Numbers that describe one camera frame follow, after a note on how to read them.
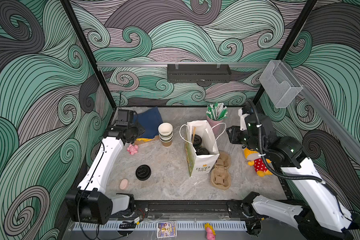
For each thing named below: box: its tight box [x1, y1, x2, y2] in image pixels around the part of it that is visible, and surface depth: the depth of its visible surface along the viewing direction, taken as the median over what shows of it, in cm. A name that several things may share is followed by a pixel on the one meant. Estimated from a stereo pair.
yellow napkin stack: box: [136, 138, 154, 142], surface depth 96 cm
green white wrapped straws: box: [206, 102, 228, 121], surface depth 96 cm
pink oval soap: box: [119, 178, 129, 190], surface depth 81 cm
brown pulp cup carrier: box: [210, 151, 232, 190], surface depth 82 cm
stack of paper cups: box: [157, 122, 174, 147], surface depth 89 cm
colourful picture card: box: [156, 221, 177, 238], surface depth 68 cm
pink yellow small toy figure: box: [204, 223, 216, 240], surface depth 66 cm
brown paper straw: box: [192, 126, 196, 144], surface depth 80 cm
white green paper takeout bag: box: [184, 120, 220, 177], surface depth 78 cm
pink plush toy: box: [126, 143, 139, 155], surface depth 94 cm
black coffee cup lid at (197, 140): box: [191, 134, 202, 147], surface depth 85 cm
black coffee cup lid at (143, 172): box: [135, 164, 152, 181], surface depth 85 cm
